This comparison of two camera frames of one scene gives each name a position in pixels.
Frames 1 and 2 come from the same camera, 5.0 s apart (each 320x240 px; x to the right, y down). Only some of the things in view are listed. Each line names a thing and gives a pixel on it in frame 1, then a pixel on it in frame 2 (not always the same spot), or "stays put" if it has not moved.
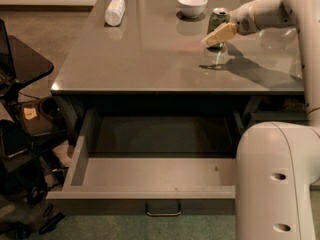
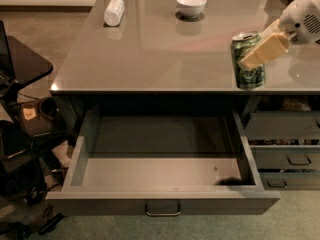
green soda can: [219, 17] -> [248, 79]
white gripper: [242, 21] -> [302, 21]
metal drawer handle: [171, 214] stays put
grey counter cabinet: [142, 48] stays put
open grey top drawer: [150, 161] stays put
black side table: [28, 64] stays put
